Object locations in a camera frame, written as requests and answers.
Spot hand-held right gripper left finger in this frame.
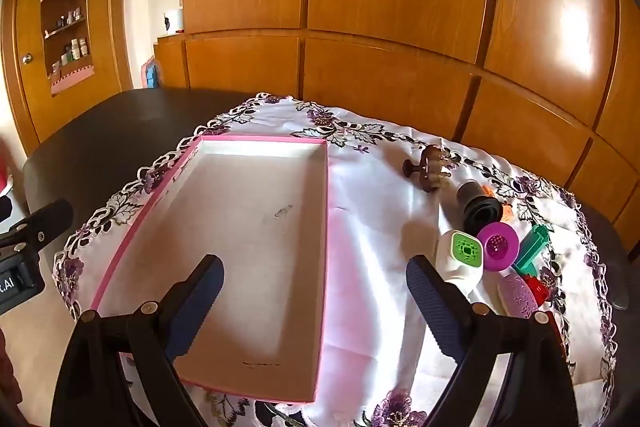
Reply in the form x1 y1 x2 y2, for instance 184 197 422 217
50 254 226 427

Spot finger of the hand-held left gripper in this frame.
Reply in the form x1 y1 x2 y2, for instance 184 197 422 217
0 198 75 254

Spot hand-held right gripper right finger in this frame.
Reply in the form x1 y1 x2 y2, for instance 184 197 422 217
406 254 588 427

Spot white green thermometer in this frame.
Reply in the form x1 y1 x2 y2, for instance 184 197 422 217
434 229 485 303

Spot pink cardboard box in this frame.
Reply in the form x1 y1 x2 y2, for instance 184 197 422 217
90 134 331 404

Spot magenta plastic strainer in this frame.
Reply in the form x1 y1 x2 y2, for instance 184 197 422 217
476 222 521 273

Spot orange linked cubes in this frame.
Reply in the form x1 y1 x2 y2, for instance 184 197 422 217
482 187 516 223

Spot red lipstick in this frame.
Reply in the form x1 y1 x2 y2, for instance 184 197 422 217
547 311 568 353

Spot red and white object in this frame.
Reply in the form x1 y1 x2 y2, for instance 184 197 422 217
0 139 15 198

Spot lilac plastic brush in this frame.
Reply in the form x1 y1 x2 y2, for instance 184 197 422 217
492 271 541 319

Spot white floral embroidered tablecloth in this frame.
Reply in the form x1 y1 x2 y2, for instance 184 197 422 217
52 93 618 427

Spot red plastic block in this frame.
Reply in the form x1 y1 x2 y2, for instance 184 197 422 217
522 274 551 305

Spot black cylindrical cup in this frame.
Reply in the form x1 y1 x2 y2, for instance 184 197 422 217
456 180 502 233

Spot teal plastic piece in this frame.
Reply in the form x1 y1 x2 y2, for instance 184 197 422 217
511 224 552 275

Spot pink shelf trim cloth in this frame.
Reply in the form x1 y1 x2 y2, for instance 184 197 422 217
50 66 96 95

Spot pink and blue object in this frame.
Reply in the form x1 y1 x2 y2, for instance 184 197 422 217
141 59 163 88

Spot wooden cabinet with shelf niche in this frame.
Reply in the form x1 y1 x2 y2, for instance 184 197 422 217
0 0 135 152

